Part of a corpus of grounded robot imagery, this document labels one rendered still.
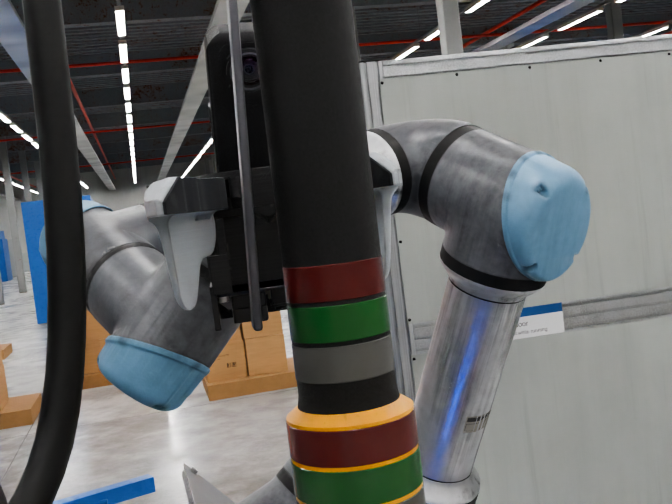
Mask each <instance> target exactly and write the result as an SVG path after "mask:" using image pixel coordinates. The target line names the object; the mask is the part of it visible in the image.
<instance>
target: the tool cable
mask: <svg viewBox="0 0 672 504"><path fill-rule="evenodd" d="M22 7H23V16H24V24H25V33H26V41H27V50H28V59H29V67H30V76H31V85H32V94H33V103H34V112H35V121H36V130H37V140H38V149H39V161H40V172H41V183H42V194H43V208H44V224H45V241H46V264H47V344H46V361H45V376H44V384H43V393H42V401H41V409H40V414H39V419H38V424H37V429H36V434H35V438H34V441H33V445H32V448H31V451H30V454H29V457H28V461H27V464H26V467H25V469H24V471H23V474H22V476H21V478H20V480H19V483H18V485H17V487H16V490H15V492H14V494H13V495H12V497H11V499H10V501H9V502H8V504H53V502H54V499H55V497H56V495H57V492H58V490H59V487H60V485H61V483H62V480H63V478H64V475H65V472H66V468H67V465H68V462H69V458H70V455H71V452H72V448H73V445H74V440H75V435H76V430H77V424H78V419H79V414H80V407H81V398H82V389H83V381H84V367H85V349H86V300H87V294H86V259H85V238H84V221H83V205H82V192H81V180H80V169H79V158H78V146H77V136H76V127H75V118H74V109H73V99H72V90H71V81H70V72H69V63H68V54H67V46H66V37H65V28H64V19H63V11H62V2H61V0H22Z"/></svg>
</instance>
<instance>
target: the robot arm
mask: <svg viewBox="0 0 672 504"><path fill-rule="evenodd" d="M239 26H240V39H241V52H242V65H243V78H244V91H245V104H246V117H247V130H248V143H249V156H250V169H251V181H252V194H253V207H254V220H255V233H256V246H257V259H258V272H259V285H260V298H261V311H262V321H267V320H268V318H269V315H268V312H274V311H281V310H287V302H286V297H285V289H284V281H283V273H282V267H283V266H282V257H281V249H280V241H279V233H278V225H277V217H276V209H275V201H274V193H273V185H272V176H271V168H270V160H269V152H268V144H267V136H266V128H265V120H264V112H263V104H262V95H261V87H260V79H259V71H258V63H257V55H256V47H255V39H254V31H253V23H252V22H246V23H239ZM204 51H205V61H206V72H207V83H208V93H209V103H208V110H209V120H210V123H211V131H212V142H213V149H214V157H215V167H216V173H212V174H206V175H201V176H196V177H191V178H181V177H169V178H165V179H162V180H159V181H157V182H154V183H152V184H151V185H147V186H146V187H147V190H146V191H145V194H144V203H142V204H139V205H136V206H132V207H128V208H125V209H121V210H117V211H113V210H112V209H111V208H109V207H107V206H105V205H101V204H99V203H97V202H94V201H89V200H82V205H83V221H84V238H85V259H86V294H87V300H86V309H87V310H88V311H89V312H90V313H91V314H92V316H93V317H94V318H95V319H96V320H97V321H98V322H99V323H100V325H101V326H102V327H103V328H104V329H105V330H106V331H107V332H108V333H109V334H110V336H108V337H107V338H106V339H105V345H104V347H103V348H102V350H101V352H100V353H99V355H98V357H97V363H98V367H99V370H100V371H101V373H102V374H103V375H104V377H105V378H106V379H107V380H108V381H109V382H111V383H112V384H113V385H114V386H115V387H117V388H118V389H119V390H121V391H122V392H123V393H125V394H126V395H128V396H129V397H131V398H132V399H134V400H136V401H138V402H139V403H141V404H143V405H145V406H148V407H150V408H153V409H156V410H160V411H172V410H175V409H177V408H178V407H180V406H181V405H182V403H183V402H184V401H185V400H186V398H187V397H188V396H190V395H191V394H192V392H193V391H194V390H195V388H196V387H197V386H198V385H199V383H200V382H201V381H202V379H203V378H204V377H205V376H207V375H208V374H209V372H210V369H209V368H210V367H211V366H212V364H213V363H214V361H215V360H216V358H217V357H218V356H219V354H220V353H221V351H222V350H223V348H224V347H225V346H226V344H227V343H228V341H229V340H230V339H231V337H232V336H233V334H234V333H235V331H236V330H237V329H238V327H239V326H240V324H241V323H244V322H251V310H250V297H249V285H248V272H247V259H246V246H245V233H244V220H243V207H242V194H241V182H240V169H239V156H238V143H237V130H236V117H235V104H234V92H233V79H232V66H231V53H230V40H229V27H228V24H217V25H214V26H212V27H210V28H209V29H208V30H207V32H206V34H205V37H204ZM367 138H368V147H369V155H370V164H371V172H372V181H373V189H374V198H375V207H376V215H377V224H378V232H379V241H380V249H381V255H382V259H383V267H384V276H385V279H386V278H387V276H388V274H389V271H390V257H391V215H392V214H395V213H407V214H411V215H415V216H418V217H421V218H424V219H426V220H427V221H429V222H430V223H432V224H434V225H436V226H437V227H439V228H441V229H443V230H445V235H444V239H443V243H442V247H441V251H440V255H439V259H440V262H441V263H442V265H443V267H444V268H445V270H446V271H447V273H448V274H449V276H448V280H447V284H446V287H445V291H444V295H443V298H442V302H441V306H440V310H439V313H438V317H437V321H436V325H435V328H434V332H433V336H432V340H431V343H430V347H429V351H428V354H427V358H426V362H425V366H424V369H423V373H422V377H421V381H420V384H419V388H418V392H417V396H416V399H415V403H414V406H415V412H416V421H417V430H418V438H419V442H418V443H419V447H420V456H421V464H422V473H423V482H424V490H425V499H426V504H475V503H476V500H477V497H478V494H479V490H480V476H479V474H478V472H477V470H476V468H475V467H474V463H475V460H476V456H477V453H478V450H479V447H480V444H481V440H482V437H483V434H484V431H485V428H486V424H487V421H488V418H489V415H490V412H491V409H492V405H493V402H494V399H495V396H496V392H497V389H498V386H499V383H500V380H501V376H502V373H503V370H504V367H505V364H506V360H507V357H508V354H509V351H510V348H511V344H512V341H513V338H514V335H515V332H516V328H517V325H518V322H519V319H520V316H521V312H522V309H523V306H524V303H525V300H526V297H527V296H529V295H532V294H534V293H536V292H538V291H540V290H542V289H543V288H544V287H545V285H546V282H547V281H551V280H554V279H556V278H558V277H559V276H561V275H562V274H563V273H564V272H566V271H567V270H568V268H569V267H570V266H571V265H572V263H573V262H574V260H573V258H574V255H577V254H579V252H580V250H581V248H582V246H583V243H584V241H585V238H586V235H587V231H588V227H589V222H590V212H591V204H590V195H589V191H588V188H587V187H586V185H585V182H584V179H583V178H582V176H581V175H580V174H579V173H578V172H577V171H576V170H575V169H573V168H572V167H570V166H568V165H566V164H564V163H562V162H559V161H557V160H556V159H555V158H554V157H553V156H551V155H549V154H548V153H545V152H542V151H535V150H532V149H530V148H528V147H525V146H523V145H520V144H518V143H515V142H513V141H511V140H508V139H506V138H503V137H501V136H498V135H496V134H494V133H491V132H489V131H487V130H484V129H482V128H480V127H479V126H476V125H474V124H471V123H469V122H464V121H459V120H454V119H423V120H414V121H407V122H400V123H394V124H390V125H385V126H380V127H376V128H372V129H368V130H367ZM237 504H296V500H295V492H294V484H293V476H292V468H291V457H290V458H289V459H288V461H287V462H286V463H285V464H284V466H283V467H282V468H281V469H280V471H279V472H278V473H277V474H276V475H275V477H274V478H273V479H272V480H271V481H270V482H268V483H267V484H265V485H264V486H262V487H261V488H259V489H258V490H256V491H255V492H253V493H252V494H250V495H249V496H247V497H246V498H244V499H243V500H241V501H240V502H238V503H237Z"/></svg>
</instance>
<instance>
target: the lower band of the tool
mask: <svg viewBox="0 0 672 504"><path fill-rule="evenodd" d="M413 408H414V403H413V401H412V400H411V399H410V398H408V397H406V396H404V395H402V394H400V397H399V398H398V399H397V400H396V401H395V402H393V403H391V404H388V405H386V406H383V407H379V408H376V409H372V410H367V411H362V412H356V413H348V414H336V415H317V414H309V413H305V412H302V411H300V410H299V409H298V405H297V406H296V407H295V408H294V409H293V410H292V411H291V412H289V413H288V414H287V416H286V421H287V424H288V425H289V426H291V427H293V428H296V429H300V430H306V431H322V432H327V431H345V430H354V429H361V428H367V427H372V426H377V425H381V424H385V423H388V422H391V421H394V420H397V419H399V418H402V417H404V416H406V415H407V414H409V413H410V412H411V411H412V410H413ZM417 448H418V444H417V445H416V447H415V448H413V449H412V450H411V451H409V452H408V453H406V454H404V455H402V456H399V457H397V458H394V459H391V460H387V461H384V462H380V463H375V464H370V465H365V466H358V467H348V468H317V467H310V466H305V465H302V464H299V463H297V462H295V461H293V460H292V459H291V460H292V463H293V464H294V465H296V466H297V467H300V468H302V469H306V470H311V471H318V472H349V471H359V470H366V469H371V468H376V467H381V466H384V465H388V464H391V463H394V462H397V461H400V460H402V459H404V458H406V457H408V456H410V455H411V454H413V453H414V452H415V451H416V450H417ZM422 485H423V482H422V483H421V485H420V486H419V487H418V488H417V489H416V490H414V491H413V492H412V493H410V494H408V495H406V496H404V497H402V498H399V499H396V500H394V501H390V502H387V503H383V504H397V503H400V502H402V501H404V500H406V499H408V498H410V497H412V496H413V495H415V494H416V493H417V492H418V491H419V490H420V489H421V488H422Z"/></svg>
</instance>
